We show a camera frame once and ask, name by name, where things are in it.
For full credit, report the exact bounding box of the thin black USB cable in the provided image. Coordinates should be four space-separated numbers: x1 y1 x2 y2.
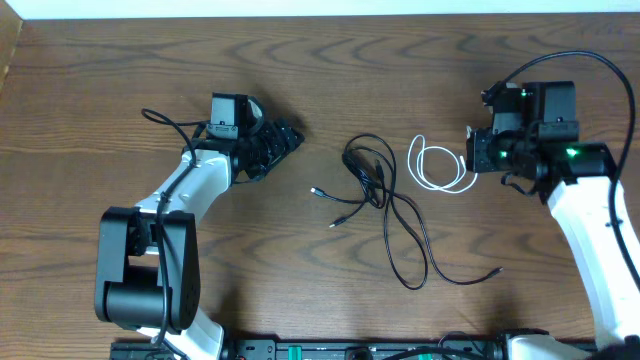
309 149 504 287

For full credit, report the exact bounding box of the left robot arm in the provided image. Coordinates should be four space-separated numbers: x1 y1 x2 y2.
94 93 304 359

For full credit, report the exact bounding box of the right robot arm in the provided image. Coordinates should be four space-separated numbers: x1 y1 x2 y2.
466 81 639 359

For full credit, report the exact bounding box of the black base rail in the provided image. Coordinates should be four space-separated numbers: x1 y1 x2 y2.
107 335 507 360

